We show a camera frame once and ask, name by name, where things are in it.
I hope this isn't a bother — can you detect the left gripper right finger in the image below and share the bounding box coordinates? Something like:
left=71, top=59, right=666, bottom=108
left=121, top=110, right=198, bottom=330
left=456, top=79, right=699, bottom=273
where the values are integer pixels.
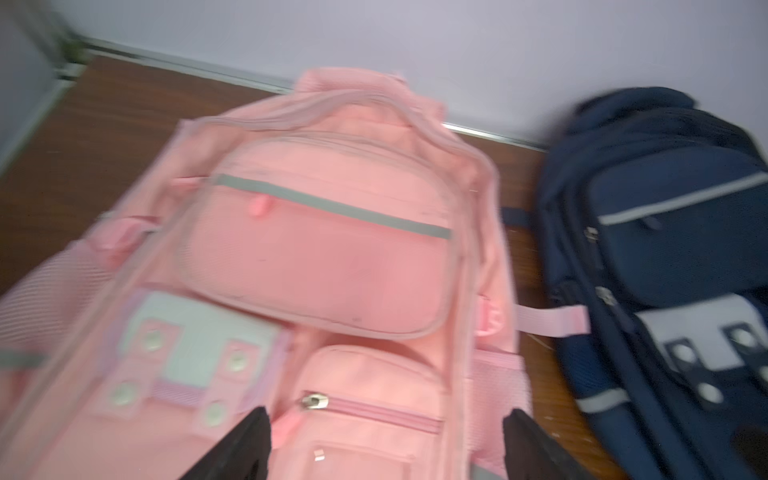
left=503, top=409, right=596, bottom=480

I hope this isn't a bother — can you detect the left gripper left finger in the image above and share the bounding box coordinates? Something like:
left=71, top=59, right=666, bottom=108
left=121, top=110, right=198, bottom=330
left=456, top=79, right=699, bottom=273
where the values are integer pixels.
left=181, top=406, right=272, bottom=480

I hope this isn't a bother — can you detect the pink backpack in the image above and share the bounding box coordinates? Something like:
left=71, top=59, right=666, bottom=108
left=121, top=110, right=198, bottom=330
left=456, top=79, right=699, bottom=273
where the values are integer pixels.
left=1, top=68, right=589, bottom=479

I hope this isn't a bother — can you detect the navy blue backpack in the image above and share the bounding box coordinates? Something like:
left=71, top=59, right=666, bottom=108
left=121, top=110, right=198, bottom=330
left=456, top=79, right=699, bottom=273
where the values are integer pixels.
left=502, top=87, right=767, bottom=479

